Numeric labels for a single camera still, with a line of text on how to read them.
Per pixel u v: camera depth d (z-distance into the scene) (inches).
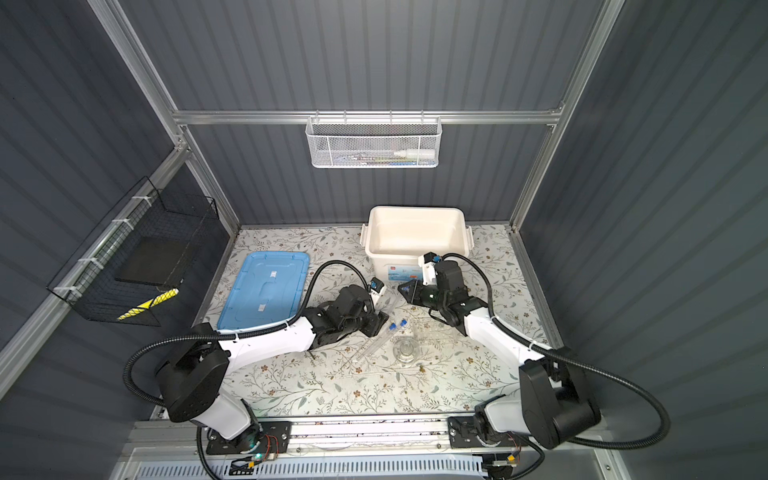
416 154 36.9
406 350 32.6
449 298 25.9
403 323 36.8
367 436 29.7
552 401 16.7
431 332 35.7
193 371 17.5
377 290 29.7
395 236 44.1
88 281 24.3
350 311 26.1
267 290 40.4
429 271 30.5
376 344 34.9
